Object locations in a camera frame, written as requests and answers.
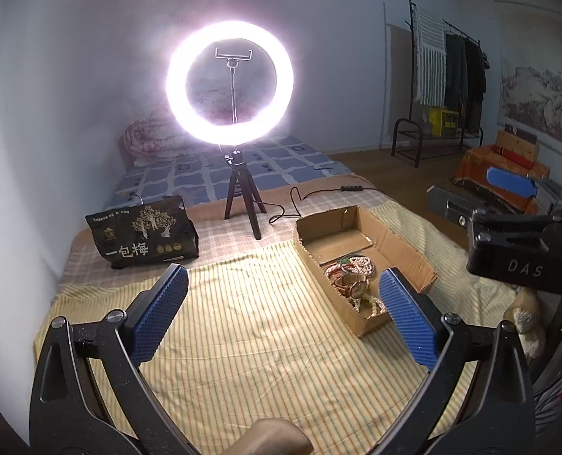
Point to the striped towel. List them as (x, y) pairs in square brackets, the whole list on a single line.
[(430, 57)]

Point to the hanging grey coat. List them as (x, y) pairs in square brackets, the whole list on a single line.
[(455, 80)]

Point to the black clothes rack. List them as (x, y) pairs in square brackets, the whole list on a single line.
[(404, 137)]

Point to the beige plaid blanket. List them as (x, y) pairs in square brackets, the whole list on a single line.
[(214, 246)]

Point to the orange covered box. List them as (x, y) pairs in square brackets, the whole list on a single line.
[(475, 170)]

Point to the phone holder clamp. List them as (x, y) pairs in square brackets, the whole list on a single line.
[(233, 54)]

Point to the person's right hand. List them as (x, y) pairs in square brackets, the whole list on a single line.
[(522, 322)]

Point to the cardboard box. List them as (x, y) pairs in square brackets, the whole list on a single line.
[(394, 251)]

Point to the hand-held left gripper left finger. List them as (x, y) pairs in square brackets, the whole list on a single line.
[(160, 313)]

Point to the yellow box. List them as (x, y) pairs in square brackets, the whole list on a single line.
[(442, 121)]

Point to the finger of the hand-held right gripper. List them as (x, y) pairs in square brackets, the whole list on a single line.
[(511, 181), (451, 204)]

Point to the orange wooden box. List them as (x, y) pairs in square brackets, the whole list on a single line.
[(518, 144)]

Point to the person's left hand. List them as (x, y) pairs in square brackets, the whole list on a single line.
[(276, 438)]

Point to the landscape wall poster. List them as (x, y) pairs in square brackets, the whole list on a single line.
[(532, 99)]

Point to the hanging black coat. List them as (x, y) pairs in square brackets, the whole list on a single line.
[(476, 80)]

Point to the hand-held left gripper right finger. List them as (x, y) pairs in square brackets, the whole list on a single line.
[(409, 322)]

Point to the pink patterned pillow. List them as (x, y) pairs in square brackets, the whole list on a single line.
[(152, 137)]

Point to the blue checked bed sheet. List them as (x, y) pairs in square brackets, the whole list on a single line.
[(186, 180)]

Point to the black snack bag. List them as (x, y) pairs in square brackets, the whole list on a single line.
[(138, 232)]

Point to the black tripod stand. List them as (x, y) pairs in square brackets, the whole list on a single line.
[(247, 199)]

